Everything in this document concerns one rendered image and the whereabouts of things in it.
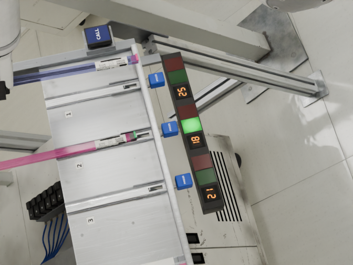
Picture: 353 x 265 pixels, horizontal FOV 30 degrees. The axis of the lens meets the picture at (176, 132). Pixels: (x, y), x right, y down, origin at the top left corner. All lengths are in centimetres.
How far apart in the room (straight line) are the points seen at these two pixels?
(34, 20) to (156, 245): 155
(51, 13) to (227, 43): 90
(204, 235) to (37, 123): 136
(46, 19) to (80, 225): 149
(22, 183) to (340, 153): 87
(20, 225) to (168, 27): 65
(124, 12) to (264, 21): 58
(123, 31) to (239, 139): 77
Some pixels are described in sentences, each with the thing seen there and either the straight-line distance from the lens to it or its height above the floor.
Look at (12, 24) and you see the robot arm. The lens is 101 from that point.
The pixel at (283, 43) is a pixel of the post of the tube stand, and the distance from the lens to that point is 200.
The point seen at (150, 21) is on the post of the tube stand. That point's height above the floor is 49.
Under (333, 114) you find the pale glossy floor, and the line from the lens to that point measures 188.
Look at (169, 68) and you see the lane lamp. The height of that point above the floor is 66.
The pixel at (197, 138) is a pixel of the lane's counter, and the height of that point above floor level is 65.
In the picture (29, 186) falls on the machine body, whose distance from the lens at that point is 179.
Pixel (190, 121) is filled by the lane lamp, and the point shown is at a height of 65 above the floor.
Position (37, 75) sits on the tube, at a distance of 122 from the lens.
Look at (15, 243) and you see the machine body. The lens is 184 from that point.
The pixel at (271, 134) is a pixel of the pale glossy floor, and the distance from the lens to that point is 199.
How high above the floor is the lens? 159
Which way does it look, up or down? 45 degrees down
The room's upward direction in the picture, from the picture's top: 82 degrees counter-clockwise
